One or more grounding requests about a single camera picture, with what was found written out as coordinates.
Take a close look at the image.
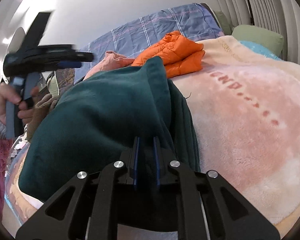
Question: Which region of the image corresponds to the dark green fleece jacket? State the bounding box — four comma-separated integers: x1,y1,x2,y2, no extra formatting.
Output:
19,57,200,202

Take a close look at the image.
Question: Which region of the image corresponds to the left hand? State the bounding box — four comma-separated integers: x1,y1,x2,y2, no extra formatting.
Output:
0,82,34,125

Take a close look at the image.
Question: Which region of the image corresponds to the green pillow at left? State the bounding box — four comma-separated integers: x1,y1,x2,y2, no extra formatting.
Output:
47,75,59,97

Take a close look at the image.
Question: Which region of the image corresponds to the green pillow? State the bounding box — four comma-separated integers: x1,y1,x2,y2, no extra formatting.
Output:
47,75,59,97
232,25,285,57

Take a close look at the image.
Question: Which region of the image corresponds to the dark patterned pillow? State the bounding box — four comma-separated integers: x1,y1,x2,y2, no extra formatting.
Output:
40,68,75,96

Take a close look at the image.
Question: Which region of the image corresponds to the brown folded fleece garment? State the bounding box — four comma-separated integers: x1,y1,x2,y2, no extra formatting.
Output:
26,94,61,141

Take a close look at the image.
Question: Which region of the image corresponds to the pink folded quilted jacket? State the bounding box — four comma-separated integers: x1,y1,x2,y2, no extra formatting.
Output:
84,51,135,80

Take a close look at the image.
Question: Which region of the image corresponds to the cream pink plush blanket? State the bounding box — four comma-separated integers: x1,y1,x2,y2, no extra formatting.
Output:
5,35,300,233

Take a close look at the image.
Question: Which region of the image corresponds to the orange folded puffer jacket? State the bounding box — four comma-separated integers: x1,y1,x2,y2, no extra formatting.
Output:
132,30,205,78

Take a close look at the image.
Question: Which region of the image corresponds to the light blue bed sheet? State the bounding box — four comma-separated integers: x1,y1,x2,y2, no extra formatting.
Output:
239,41,282,61

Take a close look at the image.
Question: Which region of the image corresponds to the blue plaid quilt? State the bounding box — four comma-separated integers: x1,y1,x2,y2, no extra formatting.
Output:
74,3,224,83

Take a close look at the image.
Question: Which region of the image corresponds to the grey white curtain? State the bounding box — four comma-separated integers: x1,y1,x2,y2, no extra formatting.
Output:
210,0,300,65

